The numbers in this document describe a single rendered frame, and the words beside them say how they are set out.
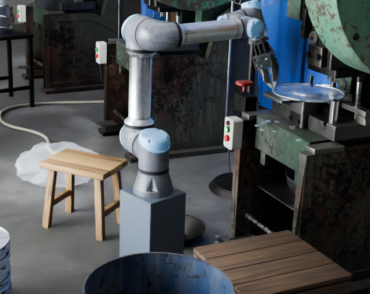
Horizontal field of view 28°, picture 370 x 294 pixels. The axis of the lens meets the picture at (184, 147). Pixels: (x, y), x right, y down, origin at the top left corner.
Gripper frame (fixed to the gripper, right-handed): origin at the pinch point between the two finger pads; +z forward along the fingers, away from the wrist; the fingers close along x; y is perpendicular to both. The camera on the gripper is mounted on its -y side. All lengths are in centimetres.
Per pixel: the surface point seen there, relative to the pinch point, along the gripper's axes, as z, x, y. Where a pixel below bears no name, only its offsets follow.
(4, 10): -65, -213, -168
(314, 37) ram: -14.4, 20.4, -4.0
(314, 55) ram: -8.1, 20.0, 2.3
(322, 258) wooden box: 53, 16, 59
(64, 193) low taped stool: 31, -116, -9
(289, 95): 4.2, 7.5, 7.9
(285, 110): 13.0, 0.9, -6.5
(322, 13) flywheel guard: -27, 33, 45
